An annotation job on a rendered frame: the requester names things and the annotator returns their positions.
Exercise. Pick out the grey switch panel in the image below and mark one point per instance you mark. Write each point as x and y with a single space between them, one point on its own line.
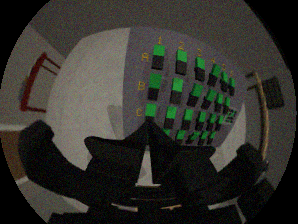
192 92

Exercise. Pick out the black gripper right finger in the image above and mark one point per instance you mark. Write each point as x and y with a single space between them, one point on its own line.
165 152

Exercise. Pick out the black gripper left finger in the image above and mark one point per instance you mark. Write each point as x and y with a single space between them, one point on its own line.
128 151

